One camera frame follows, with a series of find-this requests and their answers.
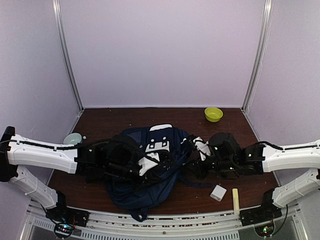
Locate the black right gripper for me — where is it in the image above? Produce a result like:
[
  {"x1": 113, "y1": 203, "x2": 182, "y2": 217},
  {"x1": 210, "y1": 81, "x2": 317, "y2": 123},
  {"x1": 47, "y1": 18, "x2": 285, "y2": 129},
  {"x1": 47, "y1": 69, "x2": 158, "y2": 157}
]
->
[{"x1": 184, "y1": 154, "x2": 237, "y2": 180}]

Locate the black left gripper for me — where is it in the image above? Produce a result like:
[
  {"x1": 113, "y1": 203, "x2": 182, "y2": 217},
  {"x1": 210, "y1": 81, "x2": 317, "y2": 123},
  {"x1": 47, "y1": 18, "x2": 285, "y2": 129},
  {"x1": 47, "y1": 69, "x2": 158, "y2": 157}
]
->
[{"x1": 105, "y1": 155, "x2": 163, "y2": 193}]

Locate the navy blue student backpack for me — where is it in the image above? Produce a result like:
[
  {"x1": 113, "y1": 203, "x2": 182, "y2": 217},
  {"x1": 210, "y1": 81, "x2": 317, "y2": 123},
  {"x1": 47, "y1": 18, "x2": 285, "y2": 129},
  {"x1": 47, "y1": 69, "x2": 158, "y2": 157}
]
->
[{"x1": 105, "y1": 124, "x2": 212, "y2": 222}]

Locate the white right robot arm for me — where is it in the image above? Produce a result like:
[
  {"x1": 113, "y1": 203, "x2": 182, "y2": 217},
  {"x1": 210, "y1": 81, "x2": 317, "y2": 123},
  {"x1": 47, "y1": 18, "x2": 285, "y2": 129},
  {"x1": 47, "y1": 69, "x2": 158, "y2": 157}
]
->
[{"x1": 183, "y1": 132, "x2": 320, "y2": 225}]

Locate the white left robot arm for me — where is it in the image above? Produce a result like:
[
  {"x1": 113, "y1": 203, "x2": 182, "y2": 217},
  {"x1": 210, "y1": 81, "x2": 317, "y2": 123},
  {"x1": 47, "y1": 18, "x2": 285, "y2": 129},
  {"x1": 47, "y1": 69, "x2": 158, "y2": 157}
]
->
[{"x1": 0, "y1": 126, "x2": 175, "y2": 227}]

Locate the white charger box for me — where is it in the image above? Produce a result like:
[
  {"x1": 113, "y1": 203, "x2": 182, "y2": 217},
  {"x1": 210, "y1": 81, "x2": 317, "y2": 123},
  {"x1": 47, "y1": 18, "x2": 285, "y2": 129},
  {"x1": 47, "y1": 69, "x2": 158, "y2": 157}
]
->
[{"x1": 210, "y1": 185, "x2": 227, "y2": 202}]

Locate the lime green plastic bowl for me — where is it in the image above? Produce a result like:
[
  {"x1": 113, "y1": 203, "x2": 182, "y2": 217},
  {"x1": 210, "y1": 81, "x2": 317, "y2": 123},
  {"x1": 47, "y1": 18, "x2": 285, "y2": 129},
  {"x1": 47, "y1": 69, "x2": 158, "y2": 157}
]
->
[{"x1": 204, "y1": 107, "x2": 224, "y2": 123}]

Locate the pale yellow highlighter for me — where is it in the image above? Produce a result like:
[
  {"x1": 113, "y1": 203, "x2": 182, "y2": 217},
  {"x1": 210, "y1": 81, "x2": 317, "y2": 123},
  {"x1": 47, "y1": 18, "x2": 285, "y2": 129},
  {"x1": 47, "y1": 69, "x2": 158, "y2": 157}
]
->
[{"x1": 232, "y1": 188, "x2": 240, "y2": 215}]

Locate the pale green ceramic bowl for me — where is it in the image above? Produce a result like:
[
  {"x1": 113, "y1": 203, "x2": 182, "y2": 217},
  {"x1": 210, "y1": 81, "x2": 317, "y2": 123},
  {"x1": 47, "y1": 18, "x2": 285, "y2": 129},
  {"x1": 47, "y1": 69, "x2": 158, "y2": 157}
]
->
[{"x1": 62, "y1": 132, "x2": 83, "y2": 145}]

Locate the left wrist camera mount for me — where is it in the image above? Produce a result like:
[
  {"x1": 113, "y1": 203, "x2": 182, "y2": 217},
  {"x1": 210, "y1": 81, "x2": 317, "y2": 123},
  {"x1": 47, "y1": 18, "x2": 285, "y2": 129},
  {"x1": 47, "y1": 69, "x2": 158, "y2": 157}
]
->
[{"x1": 138, "y1": 152, "x2": 160, "y2": 176}]

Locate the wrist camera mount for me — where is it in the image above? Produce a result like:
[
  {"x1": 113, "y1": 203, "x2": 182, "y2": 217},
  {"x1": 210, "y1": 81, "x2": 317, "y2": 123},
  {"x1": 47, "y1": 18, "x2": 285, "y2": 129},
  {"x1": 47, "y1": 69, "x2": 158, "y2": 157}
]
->
[
  {"x1": 192, "y1": 136, "x2": 212, "y2": 161},
  {"x1": 138, "y1": 152, "x2": 160, "y2": 176}
]

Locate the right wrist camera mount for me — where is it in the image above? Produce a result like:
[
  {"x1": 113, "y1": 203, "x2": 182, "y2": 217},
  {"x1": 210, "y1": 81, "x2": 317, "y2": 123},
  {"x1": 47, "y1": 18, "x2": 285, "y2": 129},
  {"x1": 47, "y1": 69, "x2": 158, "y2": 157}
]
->
[{"x1": 192, "y1": 136, "x2": 212, "y2": 161}]

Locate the right aluminium corner post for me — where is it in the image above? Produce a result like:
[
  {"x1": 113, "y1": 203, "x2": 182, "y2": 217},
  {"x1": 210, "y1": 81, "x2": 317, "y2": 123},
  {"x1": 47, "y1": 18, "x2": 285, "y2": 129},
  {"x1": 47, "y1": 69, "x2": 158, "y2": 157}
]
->
[{"x1": 242, "y1": 0, "x2": 273, "y2": 114}]

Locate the aluminium corner post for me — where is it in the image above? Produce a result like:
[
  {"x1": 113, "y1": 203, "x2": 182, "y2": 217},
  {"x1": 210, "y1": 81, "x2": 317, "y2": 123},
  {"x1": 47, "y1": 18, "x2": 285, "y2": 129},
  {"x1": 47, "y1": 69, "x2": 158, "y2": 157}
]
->
[
  {"x1": 242, "y1": 0, "x2": 273, "y2": 114},
  {"x1": 52, "y1": 0, "x2": 84, "y2": 112}
]

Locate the left aluminium corner post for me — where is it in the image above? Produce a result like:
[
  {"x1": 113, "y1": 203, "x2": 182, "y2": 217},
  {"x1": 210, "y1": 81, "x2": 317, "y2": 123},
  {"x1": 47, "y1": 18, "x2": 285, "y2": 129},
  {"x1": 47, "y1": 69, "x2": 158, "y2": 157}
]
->
[{"x1": 52, "y1": 0, "x2": 84, "y2": 112}]

